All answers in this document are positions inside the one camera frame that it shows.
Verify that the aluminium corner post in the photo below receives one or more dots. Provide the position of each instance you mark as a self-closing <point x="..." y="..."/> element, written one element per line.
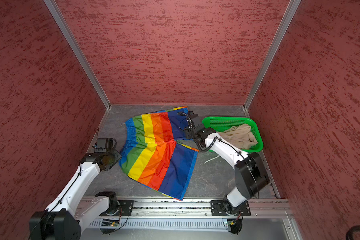
<point x="70" y="38"/>
<point x="279" y="35"/>

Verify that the base connector board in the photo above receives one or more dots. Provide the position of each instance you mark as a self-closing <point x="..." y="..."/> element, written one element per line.
<point x="235" y="226"/>
<point x="110" y="223"/>

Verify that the rainbow striped shorts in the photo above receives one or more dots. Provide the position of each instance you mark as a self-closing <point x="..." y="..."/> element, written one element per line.
<point x="153" y="154"/>

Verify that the left base connector board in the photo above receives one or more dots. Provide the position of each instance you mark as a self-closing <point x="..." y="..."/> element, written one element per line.
<point x="110" y="223"/>

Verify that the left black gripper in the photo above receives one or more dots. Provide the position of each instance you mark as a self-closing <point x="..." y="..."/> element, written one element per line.
<point x="118" y="156"/>

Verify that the right base connector board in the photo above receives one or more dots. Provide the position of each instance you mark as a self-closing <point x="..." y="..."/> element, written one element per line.
<point x="235" y="226"/>

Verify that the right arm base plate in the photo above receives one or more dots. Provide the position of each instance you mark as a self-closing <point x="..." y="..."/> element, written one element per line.
<point x="223" y="208"/>

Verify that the beige shorts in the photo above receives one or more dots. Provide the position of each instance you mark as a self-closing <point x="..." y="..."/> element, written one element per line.
<point x="240" y="136"/>

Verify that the white perforated vent strip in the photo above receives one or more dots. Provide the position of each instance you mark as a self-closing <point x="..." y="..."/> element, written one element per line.
<point x="159" y="224"/>

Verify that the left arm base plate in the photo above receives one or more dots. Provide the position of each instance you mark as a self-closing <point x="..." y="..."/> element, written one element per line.
<point x="123" y="208"/>

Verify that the aluminium front rail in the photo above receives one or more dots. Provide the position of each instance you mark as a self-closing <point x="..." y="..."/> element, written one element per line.
<point x="204" y="208"/>

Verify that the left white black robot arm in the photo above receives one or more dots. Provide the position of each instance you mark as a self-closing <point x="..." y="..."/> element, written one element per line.
<point x="61" y="220"/>

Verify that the right aluminium corner post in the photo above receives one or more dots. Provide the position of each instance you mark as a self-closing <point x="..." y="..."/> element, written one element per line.
<point x="279" y="35"/>

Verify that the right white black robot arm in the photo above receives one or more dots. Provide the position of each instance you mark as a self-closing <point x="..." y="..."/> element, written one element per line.
<point x="250" y="173"/>

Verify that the green plastic basket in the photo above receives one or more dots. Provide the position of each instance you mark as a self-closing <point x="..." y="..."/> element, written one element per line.
<point x="221" y="124"/>

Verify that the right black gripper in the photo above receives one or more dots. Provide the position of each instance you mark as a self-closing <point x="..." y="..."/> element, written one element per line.
<point x="187" y="133"/>

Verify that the left aluminium corner post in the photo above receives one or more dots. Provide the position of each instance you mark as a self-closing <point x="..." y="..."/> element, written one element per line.
<point x="70" y="38"/>

